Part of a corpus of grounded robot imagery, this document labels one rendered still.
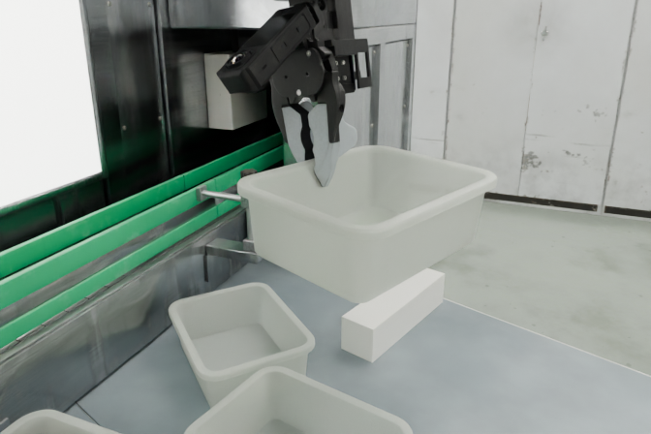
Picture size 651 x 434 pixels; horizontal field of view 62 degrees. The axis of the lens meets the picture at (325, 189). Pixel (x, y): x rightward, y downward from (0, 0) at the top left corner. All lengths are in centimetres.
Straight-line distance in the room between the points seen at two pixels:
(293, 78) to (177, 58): 73
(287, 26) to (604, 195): 353
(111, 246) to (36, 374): 20
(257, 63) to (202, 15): 70
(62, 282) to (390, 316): 49
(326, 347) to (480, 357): 25
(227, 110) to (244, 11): 29
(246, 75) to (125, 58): 68
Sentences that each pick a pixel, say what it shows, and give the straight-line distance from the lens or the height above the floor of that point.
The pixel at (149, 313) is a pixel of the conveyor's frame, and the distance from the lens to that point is 95.
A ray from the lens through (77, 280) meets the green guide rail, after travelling 85.
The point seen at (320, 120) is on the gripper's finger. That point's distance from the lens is 56.
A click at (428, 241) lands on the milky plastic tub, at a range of 50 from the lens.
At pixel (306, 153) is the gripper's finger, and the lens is 58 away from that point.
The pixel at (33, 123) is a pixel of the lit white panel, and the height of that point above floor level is 111.
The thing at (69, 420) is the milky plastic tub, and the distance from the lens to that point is 72.
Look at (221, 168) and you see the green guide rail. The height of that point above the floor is 94.
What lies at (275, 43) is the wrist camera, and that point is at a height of 125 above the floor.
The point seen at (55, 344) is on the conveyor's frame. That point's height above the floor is 86.
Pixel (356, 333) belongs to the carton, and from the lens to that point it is 89.
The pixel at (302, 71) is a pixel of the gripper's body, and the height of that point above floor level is 122.
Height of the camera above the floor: 127
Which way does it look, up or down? 18 degrees down
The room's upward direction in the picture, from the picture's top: straight up
